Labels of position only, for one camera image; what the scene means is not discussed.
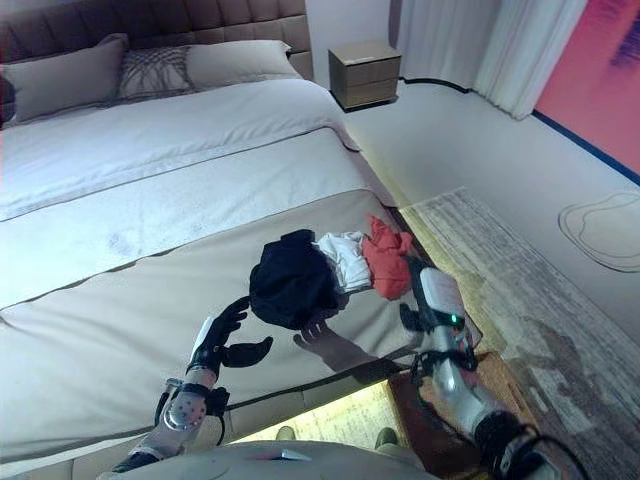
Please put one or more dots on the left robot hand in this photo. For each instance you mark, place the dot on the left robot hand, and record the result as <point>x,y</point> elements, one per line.
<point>220,335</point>

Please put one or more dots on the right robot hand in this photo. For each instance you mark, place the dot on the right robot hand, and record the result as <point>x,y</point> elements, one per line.
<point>434,292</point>

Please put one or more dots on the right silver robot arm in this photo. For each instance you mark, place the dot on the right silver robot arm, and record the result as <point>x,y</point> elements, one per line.
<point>475,400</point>

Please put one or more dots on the large bed with beige bedding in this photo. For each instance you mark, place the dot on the large bed with beige bedding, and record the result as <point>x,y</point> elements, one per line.
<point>190,240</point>

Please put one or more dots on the red garment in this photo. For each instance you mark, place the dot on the red garment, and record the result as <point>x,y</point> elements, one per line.
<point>387,262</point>

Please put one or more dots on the grey patterned rug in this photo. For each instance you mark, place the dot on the grey patterned rug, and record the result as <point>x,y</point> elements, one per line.
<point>505,320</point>

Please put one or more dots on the black garment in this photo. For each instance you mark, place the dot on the black garment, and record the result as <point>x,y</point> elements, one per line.
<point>295,282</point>

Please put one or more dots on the white garment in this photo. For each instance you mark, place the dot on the white garment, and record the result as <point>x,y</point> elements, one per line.
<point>345,262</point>

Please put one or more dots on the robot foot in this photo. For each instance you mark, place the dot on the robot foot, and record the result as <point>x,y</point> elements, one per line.
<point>285,433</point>
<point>386,438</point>

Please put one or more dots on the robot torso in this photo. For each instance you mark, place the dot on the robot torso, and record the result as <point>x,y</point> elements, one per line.
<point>260,460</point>

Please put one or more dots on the wooden nightstand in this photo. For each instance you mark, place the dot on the wooden nightstand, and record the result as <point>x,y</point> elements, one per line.
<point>365,75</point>

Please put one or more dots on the white curtain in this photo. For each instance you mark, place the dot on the white curtain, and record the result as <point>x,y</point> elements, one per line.
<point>480,50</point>

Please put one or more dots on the patterned grey cushion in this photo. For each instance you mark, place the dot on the patterned grey cushion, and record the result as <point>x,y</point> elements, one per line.
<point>155,72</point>

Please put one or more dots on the long cream pillow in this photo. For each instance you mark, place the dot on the long cream pillow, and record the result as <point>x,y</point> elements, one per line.
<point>235,62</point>

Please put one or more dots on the plain beige pillow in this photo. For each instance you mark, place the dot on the plain beige pillow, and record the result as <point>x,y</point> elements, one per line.
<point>62,80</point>

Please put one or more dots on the brown padded headboard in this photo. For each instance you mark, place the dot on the brown padded headboard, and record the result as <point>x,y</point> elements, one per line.
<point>150,25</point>

